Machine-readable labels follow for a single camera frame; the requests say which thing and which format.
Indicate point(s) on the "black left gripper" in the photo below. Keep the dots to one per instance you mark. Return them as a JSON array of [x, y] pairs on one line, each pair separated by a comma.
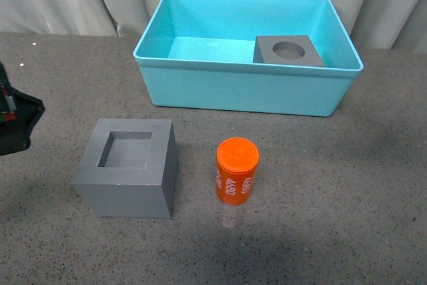
[[19, 114]]

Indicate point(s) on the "gray block with square hole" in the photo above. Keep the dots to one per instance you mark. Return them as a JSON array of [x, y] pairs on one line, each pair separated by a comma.
[[129, 168]]

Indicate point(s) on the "gray block with round hole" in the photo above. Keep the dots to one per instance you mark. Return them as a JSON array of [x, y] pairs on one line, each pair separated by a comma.
[[286, 50]]

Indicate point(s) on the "orange cylinder with white numbers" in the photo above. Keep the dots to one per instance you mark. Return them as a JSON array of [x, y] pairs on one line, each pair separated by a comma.
[[237, 161]]

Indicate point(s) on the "light blue plastic box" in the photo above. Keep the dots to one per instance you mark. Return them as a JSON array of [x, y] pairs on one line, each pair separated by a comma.
[[199, 54]]

